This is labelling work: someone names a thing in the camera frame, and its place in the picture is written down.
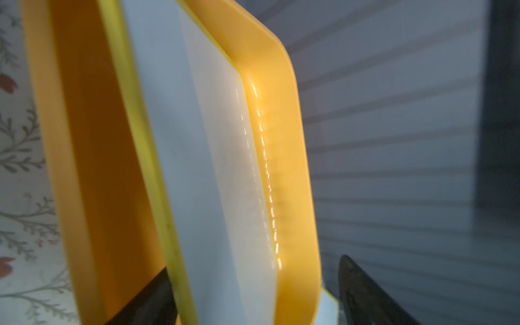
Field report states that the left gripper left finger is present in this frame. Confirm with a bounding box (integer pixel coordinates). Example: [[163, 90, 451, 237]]
[[106, 269, 177, 325]]

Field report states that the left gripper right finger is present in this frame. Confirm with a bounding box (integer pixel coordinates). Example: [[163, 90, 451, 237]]
[[338, 255, 420, 325]]

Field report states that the whiteboard yellow frame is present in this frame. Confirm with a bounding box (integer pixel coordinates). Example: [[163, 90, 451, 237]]
[[96, 0, 283, 325]]

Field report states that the back right whiteboard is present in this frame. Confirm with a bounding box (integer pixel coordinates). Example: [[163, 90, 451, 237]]
[[314, 287, 339, 325]]

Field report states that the yellow plastic storage box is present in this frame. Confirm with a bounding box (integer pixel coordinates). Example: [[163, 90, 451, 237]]
[[20, 1, 322, 324]]

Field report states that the floral table mat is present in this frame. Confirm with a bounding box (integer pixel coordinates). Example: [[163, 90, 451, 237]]
[[1, 1, 79, 324]]

